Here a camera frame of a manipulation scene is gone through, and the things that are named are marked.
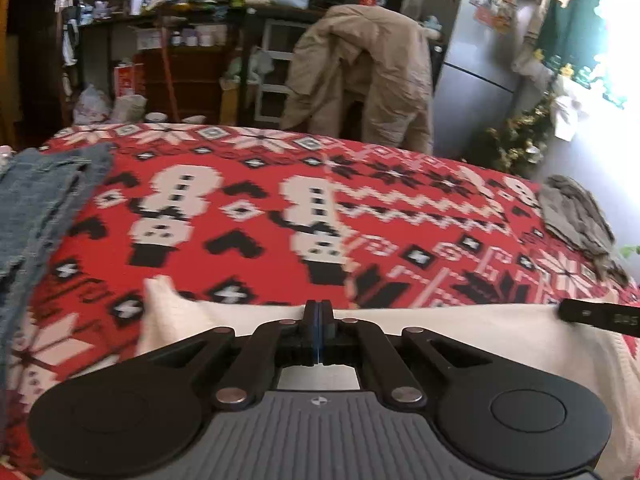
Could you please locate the red box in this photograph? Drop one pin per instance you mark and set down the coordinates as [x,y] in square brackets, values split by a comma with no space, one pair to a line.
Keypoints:
[127,80]

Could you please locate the grey refrigerator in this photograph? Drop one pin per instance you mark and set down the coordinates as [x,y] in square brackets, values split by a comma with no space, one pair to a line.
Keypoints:
[475,100]

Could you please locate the cluttered dark desk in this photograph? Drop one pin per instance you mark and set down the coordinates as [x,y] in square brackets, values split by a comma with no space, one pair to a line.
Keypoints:
[200,75]

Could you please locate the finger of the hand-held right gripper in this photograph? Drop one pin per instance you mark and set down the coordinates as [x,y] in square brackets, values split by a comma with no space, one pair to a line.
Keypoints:
[600,317]

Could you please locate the red patterned blanket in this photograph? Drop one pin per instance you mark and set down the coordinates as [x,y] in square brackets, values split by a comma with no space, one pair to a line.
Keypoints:
[400,200]

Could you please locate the white hanging cloth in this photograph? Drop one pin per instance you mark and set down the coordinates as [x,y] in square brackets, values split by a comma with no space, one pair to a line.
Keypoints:
[567,115]

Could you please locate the red broom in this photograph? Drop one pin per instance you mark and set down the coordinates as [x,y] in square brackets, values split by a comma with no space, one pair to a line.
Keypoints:
[170,80]

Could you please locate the white shelf unit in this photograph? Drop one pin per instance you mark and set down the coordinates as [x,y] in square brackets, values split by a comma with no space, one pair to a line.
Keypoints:
[272,75]

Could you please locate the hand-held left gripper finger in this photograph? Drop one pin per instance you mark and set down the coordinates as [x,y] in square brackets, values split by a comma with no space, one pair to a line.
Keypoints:
[312,332]
[325,332]

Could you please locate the grey garment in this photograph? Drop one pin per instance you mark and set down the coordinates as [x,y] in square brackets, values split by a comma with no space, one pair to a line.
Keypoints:
[575,215]

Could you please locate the blue jeans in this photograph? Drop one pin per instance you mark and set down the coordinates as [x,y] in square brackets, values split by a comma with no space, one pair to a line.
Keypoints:
[35,200]

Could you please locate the white plastic bag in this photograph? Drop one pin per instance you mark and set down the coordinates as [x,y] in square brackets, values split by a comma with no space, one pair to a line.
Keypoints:
[129,109]
[92,107]

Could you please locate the white bottle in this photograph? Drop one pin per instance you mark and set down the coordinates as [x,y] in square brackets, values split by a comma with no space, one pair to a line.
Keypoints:
[136,2]

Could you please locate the beige jacket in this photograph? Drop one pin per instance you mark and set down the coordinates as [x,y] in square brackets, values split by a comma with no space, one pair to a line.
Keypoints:
[380,75]

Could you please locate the leafy artificial plant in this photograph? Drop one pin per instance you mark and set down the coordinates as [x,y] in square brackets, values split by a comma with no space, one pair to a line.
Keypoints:
[515,142]

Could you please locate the white knit sweater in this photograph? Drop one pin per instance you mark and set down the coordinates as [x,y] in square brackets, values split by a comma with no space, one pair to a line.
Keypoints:
[500,330]

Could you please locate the green curtain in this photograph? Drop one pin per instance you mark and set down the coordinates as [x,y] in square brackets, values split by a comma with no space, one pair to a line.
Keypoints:
[580,25]

